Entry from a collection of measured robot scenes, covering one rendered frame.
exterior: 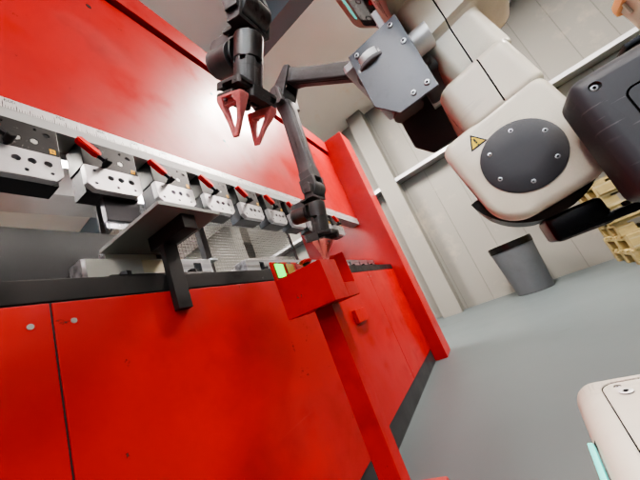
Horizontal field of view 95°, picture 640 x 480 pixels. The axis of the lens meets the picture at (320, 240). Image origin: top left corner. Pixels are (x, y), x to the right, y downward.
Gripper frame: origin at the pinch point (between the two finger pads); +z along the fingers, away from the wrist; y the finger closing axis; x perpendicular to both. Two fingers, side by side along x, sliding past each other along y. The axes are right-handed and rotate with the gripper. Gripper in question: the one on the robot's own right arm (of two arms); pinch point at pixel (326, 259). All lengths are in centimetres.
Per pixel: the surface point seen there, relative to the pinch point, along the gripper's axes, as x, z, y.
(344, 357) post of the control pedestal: 8.4, 28.9, -4.1
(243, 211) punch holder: -15, -30, 43
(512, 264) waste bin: -356, 21, -94
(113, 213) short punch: 38, -22, 47
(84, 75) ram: 40, -71, 56
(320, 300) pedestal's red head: 15.2, 12.0, -3.1
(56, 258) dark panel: 31, -19, 98
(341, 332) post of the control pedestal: 8.3, 22.1, -4.5
